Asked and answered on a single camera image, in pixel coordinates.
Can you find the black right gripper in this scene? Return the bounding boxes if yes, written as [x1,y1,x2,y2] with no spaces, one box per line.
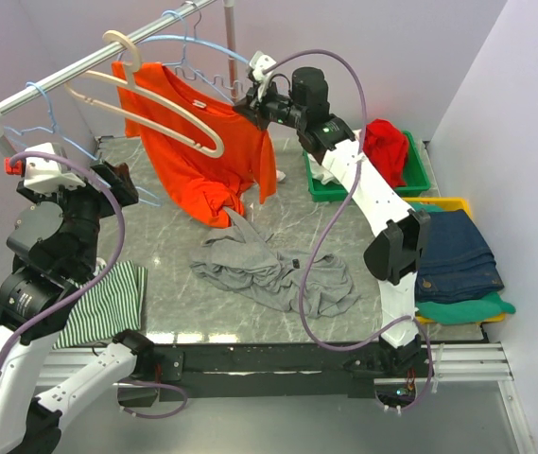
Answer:
[232,79,304,134]

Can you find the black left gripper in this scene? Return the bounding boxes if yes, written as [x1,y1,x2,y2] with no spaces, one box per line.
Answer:
[20,156,137,274]

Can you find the light blue wire hanger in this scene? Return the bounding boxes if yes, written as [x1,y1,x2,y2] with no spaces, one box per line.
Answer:
[135,35,255,103]

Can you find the light blue hanger of red shirt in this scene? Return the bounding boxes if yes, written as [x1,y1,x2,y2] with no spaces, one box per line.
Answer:
[2,80,164,208]

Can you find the orange t shirt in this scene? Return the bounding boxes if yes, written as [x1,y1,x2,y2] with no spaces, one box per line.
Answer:
[125,62,277,228]

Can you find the white t shirt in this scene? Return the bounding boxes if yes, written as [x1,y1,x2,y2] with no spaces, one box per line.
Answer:
[307,154,337,185]

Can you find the wooden hanger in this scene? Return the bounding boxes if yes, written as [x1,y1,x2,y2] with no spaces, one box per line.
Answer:
[63,28,226,160]

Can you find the red t shirt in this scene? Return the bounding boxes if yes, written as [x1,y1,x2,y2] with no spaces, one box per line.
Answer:
[363,119,409,188]

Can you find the grey adidas t shirt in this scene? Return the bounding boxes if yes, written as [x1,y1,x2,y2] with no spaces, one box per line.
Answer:
[189,208,359,319]

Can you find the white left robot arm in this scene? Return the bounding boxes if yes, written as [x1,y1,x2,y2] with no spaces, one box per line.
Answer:
[0,151,155,453]

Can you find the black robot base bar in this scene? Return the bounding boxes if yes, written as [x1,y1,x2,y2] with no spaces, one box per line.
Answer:
[97,338,440,408]

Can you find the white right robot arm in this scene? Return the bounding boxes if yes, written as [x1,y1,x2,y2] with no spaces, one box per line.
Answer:
[234,63,430,377]

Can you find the green white striped cloth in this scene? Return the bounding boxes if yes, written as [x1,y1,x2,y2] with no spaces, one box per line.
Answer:
[53,260,148,350]

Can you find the silver clothes rack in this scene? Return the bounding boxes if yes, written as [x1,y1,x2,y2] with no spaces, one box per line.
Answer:
[0,0,214,157]

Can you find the green plastic bin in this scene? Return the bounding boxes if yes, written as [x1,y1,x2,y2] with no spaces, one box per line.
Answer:
[303,131,430,202]

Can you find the yellow plastic bin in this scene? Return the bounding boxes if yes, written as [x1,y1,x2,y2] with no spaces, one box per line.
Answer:
[404,197,515,325]

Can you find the blue denim jeans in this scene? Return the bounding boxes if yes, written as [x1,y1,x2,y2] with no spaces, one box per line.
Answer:
[415,210,504,304]

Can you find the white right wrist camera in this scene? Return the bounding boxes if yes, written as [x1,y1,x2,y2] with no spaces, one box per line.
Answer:
[249,50,277,100]

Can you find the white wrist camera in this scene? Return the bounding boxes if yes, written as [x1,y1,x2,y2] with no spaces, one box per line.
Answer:
[249,50,277,100]
[4,157,85,195]

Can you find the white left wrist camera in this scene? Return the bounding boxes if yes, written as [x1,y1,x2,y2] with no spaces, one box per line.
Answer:
[4,157,85,195]

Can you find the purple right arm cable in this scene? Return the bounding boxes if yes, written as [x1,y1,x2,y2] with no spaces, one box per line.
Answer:
[263,47,435,413]

